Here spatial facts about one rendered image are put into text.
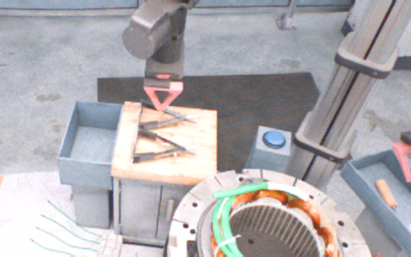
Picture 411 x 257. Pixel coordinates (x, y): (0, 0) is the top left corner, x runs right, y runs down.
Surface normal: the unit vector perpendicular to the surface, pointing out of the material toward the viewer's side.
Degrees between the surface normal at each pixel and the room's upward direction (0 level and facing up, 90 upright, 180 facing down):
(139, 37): 90
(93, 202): 90
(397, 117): 0
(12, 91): 0
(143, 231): 90
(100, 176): 90
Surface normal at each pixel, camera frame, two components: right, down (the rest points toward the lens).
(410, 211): 0.04, -0.66
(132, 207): -0.11, 0.74
